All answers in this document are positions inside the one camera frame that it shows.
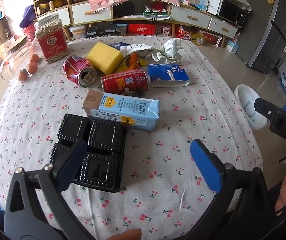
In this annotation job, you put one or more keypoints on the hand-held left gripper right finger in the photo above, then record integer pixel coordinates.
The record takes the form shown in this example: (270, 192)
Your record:
(205, 165)

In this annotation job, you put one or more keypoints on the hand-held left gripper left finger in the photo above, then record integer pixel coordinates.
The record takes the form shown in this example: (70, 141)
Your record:
(70, 165)

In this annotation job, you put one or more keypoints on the white plastic basin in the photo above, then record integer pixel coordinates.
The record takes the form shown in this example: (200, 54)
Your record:
(245, 105)

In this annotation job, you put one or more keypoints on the black plastic tray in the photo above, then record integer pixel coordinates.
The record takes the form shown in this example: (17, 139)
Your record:
(103, 135)

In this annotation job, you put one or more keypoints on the dented red can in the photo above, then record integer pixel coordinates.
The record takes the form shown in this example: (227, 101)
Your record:
(73, 67)

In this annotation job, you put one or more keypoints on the red drink can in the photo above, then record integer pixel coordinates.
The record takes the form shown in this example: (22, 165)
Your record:
(123, 80)

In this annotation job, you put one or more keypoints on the yellow sponge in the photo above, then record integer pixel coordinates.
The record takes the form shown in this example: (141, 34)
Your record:
(105, 57)

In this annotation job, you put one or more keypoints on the orange carrot piece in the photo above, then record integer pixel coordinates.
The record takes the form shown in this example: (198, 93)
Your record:
(133, 60)

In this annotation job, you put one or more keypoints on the black tripod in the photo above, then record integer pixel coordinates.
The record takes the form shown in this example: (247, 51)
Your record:
(283, 57)

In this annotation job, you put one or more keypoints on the cherry printed tablecloth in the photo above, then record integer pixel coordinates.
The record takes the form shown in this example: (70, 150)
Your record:
(183, 105)

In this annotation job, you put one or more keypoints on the single blue white box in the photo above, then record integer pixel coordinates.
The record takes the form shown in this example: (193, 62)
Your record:
(232, 46)

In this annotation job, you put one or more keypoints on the grey refrigerator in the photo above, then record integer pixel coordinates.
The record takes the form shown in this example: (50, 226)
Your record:
(265, 30)

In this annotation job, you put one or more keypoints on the light blue milk carton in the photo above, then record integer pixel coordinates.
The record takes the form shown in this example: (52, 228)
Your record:
(128, 110)

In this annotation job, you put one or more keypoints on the red gift box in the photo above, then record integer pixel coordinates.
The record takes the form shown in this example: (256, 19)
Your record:
(213, 38)

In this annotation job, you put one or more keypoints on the yellow cardboard box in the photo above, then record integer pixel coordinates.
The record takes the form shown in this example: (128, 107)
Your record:
(197, 40)

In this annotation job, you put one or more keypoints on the blue white carton box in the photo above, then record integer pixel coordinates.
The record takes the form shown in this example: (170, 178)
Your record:
(163, 73)

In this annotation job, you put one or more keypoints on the small orange fruit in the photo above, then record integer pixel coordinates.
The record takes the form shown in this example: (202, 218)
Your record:
(23, 75)
(34, 58)
(32, 68)

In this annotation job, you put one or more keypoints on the black microwave oven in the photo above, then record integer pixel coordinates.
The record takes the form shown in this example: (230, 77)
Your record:
(230, 12)

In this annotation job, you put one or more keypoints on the red patterned box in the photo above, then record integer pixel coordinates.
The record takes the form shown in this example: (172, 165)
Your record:
(183, 32)

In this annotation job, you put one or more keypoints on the crumpled white paper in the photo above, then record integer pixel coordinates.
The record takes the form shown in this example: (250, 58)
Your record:
(170, 47)

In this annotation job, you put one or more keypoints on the wooden tv cabinet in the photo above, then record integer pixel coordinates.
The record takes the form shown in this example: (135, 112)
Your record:
(188, 17)

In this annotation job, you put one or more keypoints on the glass jar wooden lid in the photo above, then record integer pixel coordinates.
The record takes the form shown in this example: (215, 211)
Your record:
(15, 57)

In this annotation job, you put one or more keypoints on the plastic jar red label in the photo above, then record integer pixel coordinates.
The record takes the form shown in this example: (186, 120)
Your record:
(53, 45)

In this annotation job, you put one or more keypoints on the blue silver foil wrapper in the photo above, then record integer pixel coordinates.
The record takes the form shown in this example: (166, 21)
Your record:
(143, 50)

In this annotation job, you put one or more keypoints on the brown cardboard box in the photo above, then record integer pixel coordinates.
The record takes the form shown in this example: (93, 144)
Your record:
(0, 37)

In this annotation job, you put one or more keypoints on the red flat box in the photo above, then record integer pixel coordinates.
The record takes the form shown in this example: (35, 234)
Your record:
(141, 29)

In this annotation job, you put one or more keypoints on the purple cloth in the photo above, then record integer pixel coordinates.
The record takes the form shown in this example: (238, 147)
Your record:
(28, 16)

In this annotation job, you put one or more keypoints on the wooden shelf cabinet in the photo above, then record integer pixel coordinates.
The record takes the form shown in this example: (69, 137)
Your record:
(68, 2)

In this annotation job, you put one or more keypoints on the pink cloth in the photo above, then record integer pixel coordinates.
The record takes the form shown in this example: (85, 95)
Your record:
(108, 0)

